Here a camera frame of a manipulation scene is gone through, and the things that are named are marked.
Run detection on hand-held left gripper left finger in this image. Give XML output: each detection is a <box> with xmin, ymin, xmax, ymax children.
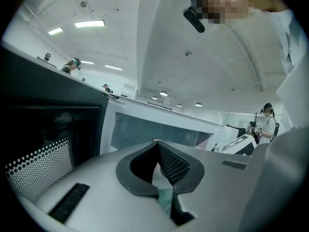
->
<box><xmin>33</xmin><ymin>141</ymin><xmax>179</xmax><ymax>232</ymax></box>

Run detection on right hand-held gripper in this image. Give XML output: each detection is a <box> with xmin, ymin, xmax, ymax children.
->
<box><xmin>220</xmin><ymin>133</ymin><xmax>258</xmax><ymax>156</ymax></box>

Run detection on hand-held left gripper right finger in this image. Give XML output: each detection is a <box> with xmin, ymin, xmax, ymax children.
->
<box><xmin>158</xmin><ymin>141</ymin><xmax>253</xmax><ymax>232</ymax></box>

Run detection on white microwave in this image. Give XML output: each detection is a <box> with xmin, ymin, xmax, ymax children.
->
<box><xmin>0</xmin><ymin>42</ymin><xmax>233</xmax><ymax>203</ymax></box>

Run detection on person's striped white shirt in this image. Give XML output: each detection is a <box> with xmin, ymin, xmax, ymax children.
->
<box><xmin>239</xmin><ymin>8</ymin><xmax>309</xmax><ymax>232</ymax></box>

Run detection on person's head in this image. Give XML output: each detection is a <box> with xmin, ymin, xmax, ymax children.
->
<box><xmin>193</xmin><ymin>0</ymin><xmax>254</xmax><ymax>25</ymax></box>

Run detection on black head camera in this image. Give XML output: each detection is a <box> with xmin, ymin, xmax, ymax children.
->
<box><xmin>183</xmin><ymin>5</ymin><xmax>206</xmax><ymax>34</ymax></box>

